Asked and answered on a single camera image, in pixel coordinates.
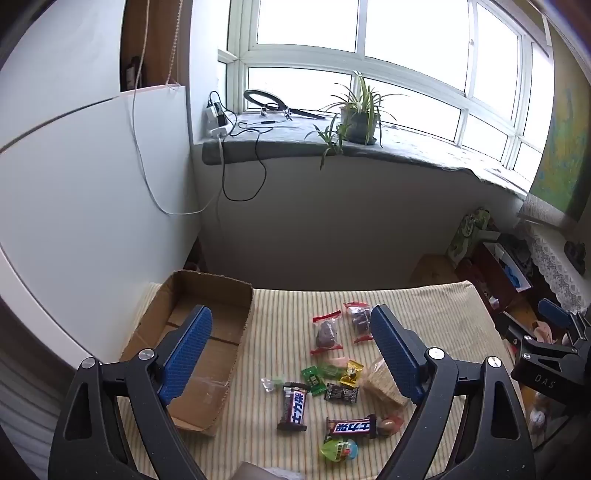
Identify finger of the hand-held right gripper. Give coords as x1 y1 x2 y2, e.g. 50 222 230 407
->
495 311 534 347
537 298 589 344

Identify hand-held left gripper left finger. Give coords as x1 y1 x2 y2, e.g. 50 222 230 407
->
48 305 215 480

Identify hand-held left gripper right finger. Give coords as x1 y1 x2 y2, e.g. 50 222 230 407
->
369 304 539 480

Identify clear cracker packet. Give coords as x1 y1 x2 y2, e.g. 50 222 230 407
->
360 357 410 408

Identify cardboard box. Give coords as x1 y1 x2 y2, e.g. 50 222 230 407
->
119 270 254 438

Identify red-ended dried plum packet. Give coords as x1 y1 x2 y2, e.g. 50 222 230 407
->
310 311 345 356
342 302 375 344

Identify yellow candy packet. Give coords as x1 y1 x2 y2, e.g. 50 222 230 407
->
339 360 365 387

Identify dark candy wrapper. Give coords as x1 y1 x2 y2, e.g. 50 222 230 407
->
324 383 360 405

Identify round chocolate ball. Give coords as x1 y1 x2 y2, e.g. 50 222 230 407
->
376 415 405 437

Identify brown chocolate bar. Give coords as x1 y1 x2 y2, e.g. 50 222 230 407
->
324 414 378 443
277 382 311 433

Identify green jelly cup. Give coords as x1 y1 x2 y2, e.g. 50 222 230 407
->
321 438 359 463

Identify white lace cloth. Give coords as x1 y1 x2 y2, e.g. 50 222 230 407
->
524 225 591 315

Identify red storage box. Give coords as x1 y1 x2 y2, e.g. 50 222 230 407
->
466 242 536 315

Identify striped table cloth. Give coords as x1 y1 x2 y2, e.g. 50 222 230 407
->
117 281 532 480

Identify green printed bag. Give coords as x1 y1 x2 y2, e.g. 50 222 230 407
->
447 208 502 268

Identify grey slatted panel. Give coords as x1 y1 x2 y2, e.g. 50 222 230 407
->
0 342 75 480

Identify white cabinet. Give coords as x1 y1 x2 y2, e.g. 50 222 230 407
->
0 0 204 370

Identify grey windowsill cloth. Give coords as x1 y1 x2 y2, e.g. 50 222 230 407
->
202 115 532 195

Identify potted spider plant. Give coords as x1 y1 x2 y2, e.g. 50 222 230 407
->
305 71 409 169

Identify white framed window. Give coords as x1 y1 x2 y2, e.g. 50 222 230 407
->
226 0 555 171

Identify wall map poster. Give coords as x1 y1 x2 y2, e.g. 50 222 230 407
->
517 28 591 229

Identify black cable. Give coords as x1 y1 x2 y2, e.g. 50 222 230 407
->
221 117 282 202

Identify white cable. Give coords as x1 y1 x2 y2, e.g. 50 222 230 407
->
131 0 223 216

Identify black ring light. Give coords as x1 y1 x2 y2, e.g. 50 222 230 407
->
243 89 327 122

